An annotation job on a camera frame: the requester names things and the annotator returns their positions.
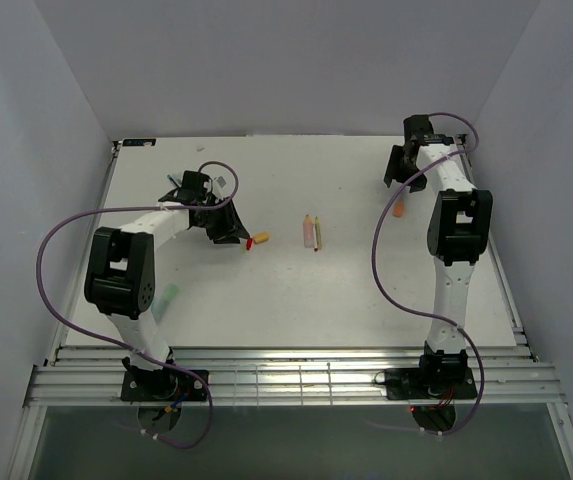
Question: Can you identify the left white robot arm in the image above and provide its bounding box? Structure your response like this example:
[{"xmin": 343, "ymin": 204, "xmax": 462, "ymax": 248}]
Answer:
[{"xmin": 84, "ymin": 189, "xmax": 250, "ymax": 400}]

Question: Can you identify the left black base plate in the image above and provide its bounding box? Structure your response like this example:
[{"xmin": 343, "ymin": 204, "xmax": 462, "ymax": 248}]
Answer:
[{"xmin": 119, "ymin": 370, "xmax": 209, "ymax": 403}]

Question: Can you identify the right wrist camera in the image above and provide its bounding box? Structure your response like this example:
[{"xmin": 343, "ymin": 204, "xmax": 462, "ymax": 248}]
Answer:
[{"xmin": 403, "ymin": 114, "xmax": 434, "ymax": 142}]

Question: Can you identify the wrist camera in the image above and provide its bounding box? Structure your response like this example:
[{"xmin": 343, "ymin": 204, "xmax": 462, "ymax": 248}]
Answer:
[
  {"xmin": 403, "ymin": 114, "xmax": 434, "ymax": 142},
  {"xmin": 180, "ymin": 170, "xmax": 212, "ymax": 202}
]

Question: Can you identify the thin yellow pen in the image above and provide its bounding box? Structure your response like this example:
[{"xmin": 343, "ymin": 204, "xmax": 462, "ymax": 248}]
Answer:
[{"xmin": 314, "ymin": 216, "xmax": 322, "ymax": 250}]

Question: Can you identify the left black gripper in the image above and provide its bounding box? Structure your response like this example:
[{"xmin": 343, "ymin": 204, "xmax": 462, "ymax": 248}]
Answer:
[{"xmin": 195, "ymin": 196, "xmax": 250, "ymax": 245}]

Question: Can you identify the yellow-orange pen cap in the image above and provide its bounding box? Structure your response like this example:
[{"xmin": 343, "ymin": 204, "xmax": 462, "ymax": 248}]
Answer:
[{"xmin": 253, "ymin": 232, "xmax": 270, "ymax": 244}]

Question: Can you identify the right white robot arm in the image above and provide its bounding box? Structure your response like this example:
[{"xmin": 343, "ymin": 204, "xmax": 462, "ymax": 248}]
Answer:
[{"xmin": 384, "ymin": 140, "xmax": 493, "ymax": 399}]

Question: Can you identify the pink pencil-shaped pen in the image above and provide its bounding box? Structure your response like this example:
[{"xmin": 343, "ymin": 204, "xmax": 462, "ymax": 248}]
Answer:
[{"xmin": 303, "ymin": 215, "xmax": 315, "ymax": 248}]

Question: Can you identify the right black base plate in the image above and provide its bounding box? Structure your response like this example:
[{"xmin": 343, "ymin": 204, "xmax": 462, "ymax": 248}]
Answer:
[{"xmin": 373, "ymin": 367, "xmax": 478, "ymax": 400}]

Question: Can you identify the blue pens cluster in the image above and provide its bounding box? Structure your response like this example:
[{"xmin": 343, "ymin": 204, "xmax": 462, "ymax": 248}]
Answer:
[{"xmin": 167, "ymin": 174, "xmax": 182, "ymax": 189}]

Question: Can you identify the green highlighter pen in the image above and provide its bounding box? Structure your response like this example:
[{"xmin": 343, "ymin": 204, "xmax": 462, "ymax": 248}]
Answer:
[{"xmin": 152, "ymin": 283, "xmax": 179, "ymax": 321}]

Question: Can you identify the orange highlighter pen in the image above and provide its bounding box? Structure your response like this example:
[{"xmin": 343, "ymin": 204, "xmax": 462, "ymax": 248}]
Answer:
[{"xmin": 392, "ymin": 199, "xmax": 405, "ymax": 218}]

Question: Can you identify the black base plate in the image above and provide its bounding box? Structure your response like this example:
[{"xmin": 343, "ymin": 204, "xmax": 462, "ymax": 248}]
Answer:
[
  {"xmin": 373, "ymin": 367, "xmax": 478, "ymax": 400},
  {"xmin": 119, "ymin": 370, "xmax": 209, "ymax": 403}
]

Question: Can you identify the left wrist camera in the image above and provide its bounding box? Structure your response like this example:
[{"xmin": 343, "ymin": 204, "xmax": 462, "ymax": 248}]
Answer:
[{"xmin": 180, "ymin": 170, "xmax": 212, "ymax": 202}]

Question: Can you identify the left blue corner label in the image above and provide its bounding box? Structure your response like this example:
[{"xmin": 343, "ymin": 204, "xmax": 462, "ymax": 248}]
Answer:
[{"xmin": 121, "ymin": 138, "xmax": 157, "ymax": 148}]

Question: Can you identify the aluminium rail frame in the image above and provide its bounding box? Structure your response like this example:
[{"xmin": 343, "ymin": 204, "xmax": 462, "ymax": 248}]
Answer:
[{"xmin": 25, "ymin": 135, "xmax": 573, "ymax": 479}]

